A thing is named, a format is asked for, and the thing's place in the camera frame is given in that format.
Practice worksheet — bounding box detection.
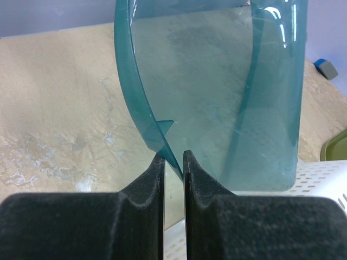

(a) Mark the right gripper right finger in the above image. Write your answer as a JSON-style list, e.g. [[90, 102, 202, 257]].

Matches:
[[183, 151, 346, 259]]

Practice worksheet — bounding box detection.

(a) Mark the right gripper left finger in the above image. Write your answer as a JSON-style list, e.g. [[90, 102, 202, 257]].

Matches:
[[1, 155, 165, 259]]

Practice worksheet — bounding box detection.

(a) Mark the white perforated plastic basket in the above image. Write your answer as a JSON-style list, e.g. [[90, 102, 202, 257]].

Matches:
[[163, 160, 346, 259]]

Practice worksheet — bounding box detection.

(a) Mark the olive green plastic tub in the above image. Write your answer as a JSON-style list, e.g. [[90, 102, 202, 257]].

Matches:
[[320, 129, 347, 161]]

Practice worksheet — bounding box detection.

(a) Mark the teal transparent basket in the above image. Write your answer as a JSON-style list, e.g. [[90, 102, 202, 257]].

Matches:
[[114, 0, 308, 192]]

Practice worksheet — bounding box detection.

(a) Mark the small grey blue block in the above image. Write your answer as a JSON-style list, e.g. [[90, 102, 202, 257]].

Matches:
[[313, 58, 338, 80]]

